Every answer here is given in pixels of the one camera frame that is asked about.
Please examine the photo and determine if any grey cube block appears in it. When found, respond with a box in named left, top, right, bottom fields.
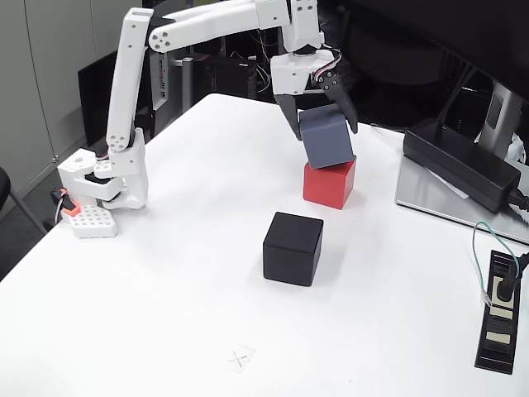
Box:
left=298, top=103, right=356, bottom=170

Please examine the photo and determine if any black cube block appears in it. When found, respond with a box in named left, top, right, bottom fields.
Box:
left=262, top=211, right=324, bottom=288

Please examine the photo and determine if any plastic-wrapped black bin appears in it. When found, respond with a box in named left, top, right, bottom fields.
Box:
left=270, top=0, right=356, bottom=94

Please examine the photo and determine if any red cube block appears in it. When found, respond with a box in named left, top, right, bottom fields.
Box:
left=303, top=159, right=357, bottom=211

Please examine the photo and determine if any black power adapter brick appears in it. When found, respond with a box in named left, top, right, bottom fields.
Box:
left=403, top=117, right=522, bottom=214

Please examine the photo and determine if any silver monitor stand neck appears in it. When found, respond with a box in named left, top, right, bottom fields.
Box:
left=474, top=78, right=524, bottom=160

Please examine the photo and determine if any crumpled white plastic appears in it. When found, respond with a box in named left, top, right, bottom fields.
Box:
left=506, top=132, right=529, bottom=166

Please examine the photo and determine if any white perforated table clamp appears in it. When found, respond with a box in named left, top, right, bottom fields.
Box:
left=68, top=204, right=120, bottom=240

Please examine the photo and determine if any black power plug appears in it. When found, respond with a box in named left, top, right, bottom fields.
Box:
left=493, top=251, right=529, bottom=302

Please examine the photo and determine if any black chair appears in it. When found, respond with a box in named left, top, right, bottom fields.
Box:
left=0, top=167, right=49, bottom=237

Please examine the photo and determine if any black power strip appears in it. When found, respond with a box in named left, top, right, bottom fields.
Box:
left=474, top=249, right=522, bottom=375

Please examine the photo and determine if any red white black servo cable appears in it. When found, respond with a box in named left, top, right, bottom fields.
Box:
left=312, top=47, right=344, bottom=86

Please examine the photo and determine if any silver metal post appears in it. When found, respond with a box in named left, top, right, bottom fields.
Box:
left=175, top=56, right=195, bottom=112

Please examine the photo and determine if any silver monitor base plate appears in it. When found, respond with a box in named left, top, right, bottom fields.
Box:
left=395, top=155, right=529, bottom=245

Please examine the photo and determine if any black adapter power cord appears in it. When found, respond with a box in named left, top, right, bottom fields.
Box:
left=504, top=186, right=529, bottom=227

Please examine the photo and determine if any thin green cable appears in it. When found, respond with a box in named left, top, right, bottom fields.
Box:
left=470, top=221, right=522, bottom=307

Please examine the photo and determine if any orange cable connector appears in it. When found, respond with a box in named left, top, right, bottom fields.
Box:
left=49, top=188, right=80, bottom=217

